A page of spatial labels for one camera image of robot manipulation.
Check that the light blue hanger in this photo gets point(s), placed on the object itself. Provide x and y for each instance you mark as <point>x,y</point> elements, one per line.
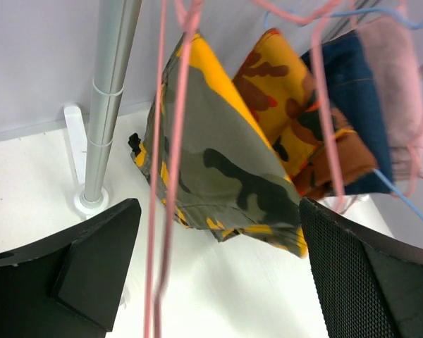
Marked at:
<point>386,36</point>

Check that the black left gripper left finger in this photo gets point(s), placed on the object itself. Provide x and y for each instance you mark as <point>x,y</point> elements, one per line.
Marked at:
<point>69,284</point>

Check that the orange camouflage trousers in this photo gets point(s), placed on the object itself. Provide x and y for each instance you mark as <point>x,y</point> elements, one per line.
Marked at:
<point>280,92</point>

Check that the silver white clothes rack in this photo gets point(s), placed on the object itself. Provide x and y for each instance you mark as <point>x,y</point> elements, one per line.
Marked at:
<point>90,144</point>

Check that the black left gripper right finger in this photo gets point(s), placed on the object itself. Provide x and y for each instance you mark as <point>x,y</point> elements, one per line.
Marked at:
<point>368,284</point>

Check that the yellow camouflage trousers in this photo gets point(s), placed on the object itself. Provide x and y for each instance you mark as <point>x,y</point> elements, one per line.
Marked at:
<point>230,180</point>

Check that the pink trousers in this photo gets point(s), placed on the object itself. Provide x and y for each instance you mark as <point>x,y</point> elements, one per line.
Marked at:
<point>398,91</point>

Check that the navy blue trousers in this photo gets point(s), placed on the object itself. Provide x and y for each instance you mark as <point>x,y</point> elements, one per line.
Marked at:
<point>351,88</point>

